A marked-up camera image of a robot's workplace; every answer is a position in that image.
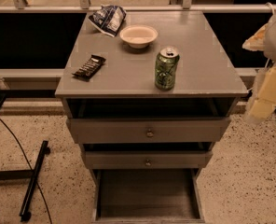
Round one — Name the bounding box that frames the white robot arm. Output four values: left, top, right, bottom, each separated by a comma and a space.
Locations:
242, 3, 276, 124

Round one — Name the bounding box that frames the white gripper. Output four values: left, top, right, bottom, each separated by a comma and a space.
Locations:
242, 24, 276, 124

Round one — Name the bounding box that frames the white bowl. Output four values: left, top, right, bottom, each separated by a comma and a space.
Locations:
120, 25, 158, 49

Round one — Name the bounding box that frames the blue white chip bag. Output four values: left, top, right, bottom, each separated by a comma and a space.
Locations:
89, 5, 127, 37

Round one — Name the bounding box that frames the grey drawer cabinet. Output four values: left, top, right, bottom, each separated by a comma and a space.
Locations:
54, 10, 250, 224

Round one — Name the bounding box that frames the green soda can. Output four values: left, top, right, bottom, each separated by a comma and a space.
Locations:
155, 46, 180, 91

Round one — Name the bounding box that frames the middle drawer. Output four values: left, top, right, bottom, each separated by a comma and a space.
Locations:
83, 151, 213, 170

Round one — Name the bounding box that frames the top drawer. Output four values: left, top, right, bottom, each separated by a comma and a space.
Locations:
67, 118, 230, 144

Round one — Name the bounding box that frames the open bottom drawer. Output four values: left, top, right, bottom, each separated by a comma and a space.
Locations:
91, 169, 206, 224

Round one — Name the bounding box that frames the black stand leg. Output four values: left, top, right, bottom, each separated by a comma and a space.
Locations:
0, 141, 50, 222

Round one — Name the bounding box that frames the black snack bar wrapper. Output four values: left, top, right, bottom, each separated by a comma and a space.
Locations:
73, 55, 106, 81

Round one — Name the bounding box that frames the black cable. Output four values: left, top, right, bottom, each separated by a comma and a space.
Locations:
0, 112, 53, 224

